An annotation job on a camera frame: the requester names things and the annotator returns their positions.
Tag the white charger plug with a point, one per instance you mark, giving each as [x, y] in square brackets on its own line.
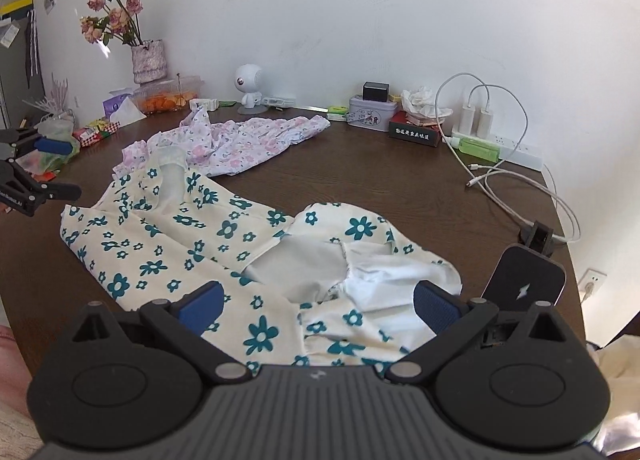
[468, 119]
[486, 123]

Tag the clear container with orange food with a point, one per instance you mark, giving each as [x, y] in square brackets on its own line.
[165, 99]

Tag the white twig decoration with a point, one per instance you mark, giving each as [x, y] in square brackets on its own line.
[52, 99]

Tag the pale textured vase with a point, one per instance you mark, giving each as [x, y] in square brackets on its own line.
[149, 62]

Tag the dried rose bouquet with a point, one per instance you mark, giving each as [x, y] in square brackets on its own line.
[112, 9]

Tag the cream teal-flower garment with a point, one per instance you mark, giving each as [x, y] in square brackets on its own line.
[200, 240]

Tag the white plastic bag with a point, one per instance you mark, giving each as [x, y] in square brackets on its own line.
[617, 370]

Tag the black power adapter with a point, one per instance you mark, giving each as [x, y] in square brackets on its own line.
[376, 91]

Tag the printed metal tin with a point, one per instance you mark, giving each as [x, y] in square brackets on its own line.
[370, 114]

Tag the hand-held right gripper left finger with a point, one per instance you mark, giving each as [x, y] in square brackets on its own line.
[202, 307]

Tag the green tissue packet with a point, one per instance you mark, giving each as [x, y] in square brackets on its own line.
[338, 113]

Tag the dark red printed box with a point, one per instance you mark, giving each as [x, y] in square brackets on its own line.
[415, 132]

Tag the purple tissue pack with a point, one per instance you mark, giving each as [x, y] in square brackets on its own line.
[122, 107]

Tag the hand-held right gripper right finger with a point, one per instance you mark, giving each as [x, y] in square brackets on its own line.
[437, 310]

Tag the light green tube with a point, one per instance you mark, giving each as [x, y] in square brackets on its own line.
[477, 148]

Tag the white wall socket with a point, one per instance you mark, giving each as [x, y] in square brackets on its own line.
[594, 282]

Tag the white round robot figurine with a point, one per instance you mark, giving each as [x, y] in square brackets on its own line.
[250, 79]

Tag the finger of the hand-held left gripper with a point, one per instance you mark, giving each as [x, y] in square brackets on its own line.
[52, 145]
[62, 191]

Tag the white small gadget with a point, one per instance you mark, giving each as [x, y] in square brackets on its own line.
[278, 101]

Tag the red paper sheet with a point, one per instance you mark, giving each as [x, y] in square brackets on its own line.
[50, 174]

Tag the red checkered snack packet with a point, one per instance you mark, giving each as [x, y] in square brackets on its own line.
[97, 132]

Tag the green plastic bag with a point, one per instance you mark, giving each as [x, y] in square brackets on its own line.
[62, 132]

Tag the white power strip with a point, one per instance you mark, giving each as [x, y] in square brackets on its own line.
[522, 152]

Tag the shiny plastic packaging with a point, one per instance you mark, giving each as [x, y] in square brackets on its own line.
[622, 435]

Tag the person's pink clothing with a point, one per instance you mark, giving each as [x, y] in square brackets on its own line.
[12, 380]

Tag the grey cabinet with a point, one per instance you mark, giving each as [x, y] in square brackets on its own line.
[17, 54]

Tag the pink floral garment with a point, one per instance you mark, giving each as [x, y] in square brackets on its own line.
[240, 142]

